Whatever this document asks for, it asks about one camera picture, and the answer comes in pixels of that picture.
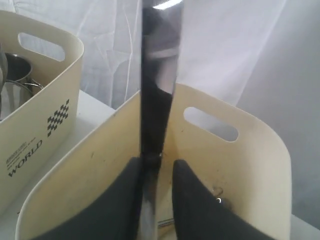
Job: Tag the small steel fork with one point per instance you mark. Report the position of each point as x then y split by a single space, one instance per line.
166 222

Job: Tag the stainless steel bowl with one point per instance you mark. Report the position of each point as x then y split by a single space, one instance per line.
3 67

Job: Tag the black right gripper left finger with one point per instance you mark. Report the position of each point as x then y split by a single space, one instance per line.
114 215

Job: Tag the steel mug with handle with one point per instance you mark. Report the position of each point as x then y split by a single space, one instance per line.
19 77

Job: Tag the white curtain backdrop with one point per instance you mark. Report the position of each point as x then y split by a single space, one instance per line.
262 56

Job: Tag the cream bin with circle mark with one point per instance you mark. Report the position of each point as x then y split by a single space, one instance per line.
31 134

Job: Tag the steel table knife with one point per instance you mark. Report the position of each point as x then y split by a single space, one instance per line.
161 28

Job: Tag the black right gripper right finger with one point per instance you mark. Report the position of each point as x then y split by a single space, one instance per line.
198 215

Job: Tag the small steel spoon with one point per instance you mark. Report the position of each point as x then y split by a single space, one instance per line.
217 192

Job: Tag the cream bin with triangle mark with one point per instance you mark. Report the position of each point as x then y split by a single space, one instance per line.
225 146

